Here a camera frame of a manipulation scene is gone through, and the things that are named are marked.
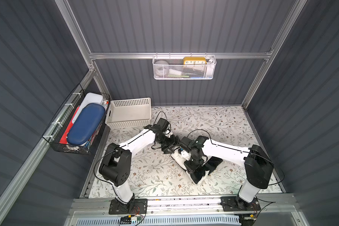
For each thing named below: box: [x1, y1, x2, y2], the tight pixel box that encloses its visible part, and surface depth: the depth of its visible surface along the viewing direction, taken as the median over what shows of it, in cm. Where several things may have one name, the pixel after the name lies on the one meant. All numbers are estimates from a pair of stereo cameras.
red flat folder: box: [59, 105, 81, 145], surface depth 66 cm
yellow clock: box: [183, 56, 207, 65], surface depth 89 cm
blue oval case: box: [66, 103, 106, 146], surface depth 68 cm
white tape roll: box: [154, 59, 170, 78], surface depth 89 cm
